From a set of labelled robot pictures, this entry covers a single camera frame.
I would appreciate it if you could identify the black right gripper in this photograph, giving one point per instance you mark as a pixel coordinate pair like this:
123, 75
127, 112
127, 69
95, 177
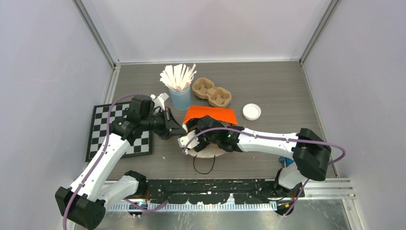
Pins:
202, 143

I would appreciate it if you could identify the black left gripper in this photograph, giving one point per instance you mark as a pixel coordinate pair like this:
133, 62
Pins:
171, 126

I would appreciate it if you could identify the orange paper bag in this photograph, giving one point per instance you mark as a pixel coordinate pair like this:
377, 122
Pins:
209, 114

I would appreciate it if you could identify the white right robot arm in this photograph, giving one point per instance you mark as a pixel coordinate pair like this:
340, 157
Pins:
310, 153

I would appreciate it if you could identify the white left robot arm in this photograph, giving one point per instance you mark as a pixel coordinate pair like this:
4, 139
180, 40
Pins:
86, 201

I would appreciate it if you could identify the light blue cup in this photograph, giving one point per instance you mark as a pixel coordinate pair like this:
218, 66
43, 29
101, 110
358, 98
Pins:
181, 100

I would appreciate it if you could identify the black white chessboard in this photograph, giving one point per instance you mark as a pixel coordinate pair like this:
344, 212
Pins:
98, 130

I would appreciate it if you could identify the stack of white lids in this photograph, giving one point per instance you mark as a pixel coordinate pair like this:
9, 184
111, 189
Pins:
251, 111

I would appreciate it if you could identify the brown cardboard cup carrier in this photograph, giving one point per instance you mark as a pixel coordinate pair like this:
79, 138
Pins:
218, 97

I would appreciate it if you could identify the white wooden stir sticks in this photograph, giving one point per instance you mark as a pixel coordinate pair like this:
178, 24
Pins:
179, 77

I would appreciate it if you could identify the blue toy block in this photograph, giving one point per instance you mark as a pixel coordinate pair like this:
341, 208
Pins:
285, 162

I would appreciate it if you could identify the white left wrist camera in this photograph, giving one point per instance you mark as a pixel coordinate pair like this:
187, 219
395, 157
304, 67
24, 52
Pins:
159, 101

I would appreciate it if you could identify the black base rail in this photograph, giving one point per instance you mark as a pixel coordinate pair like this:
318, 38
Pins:
213, 191

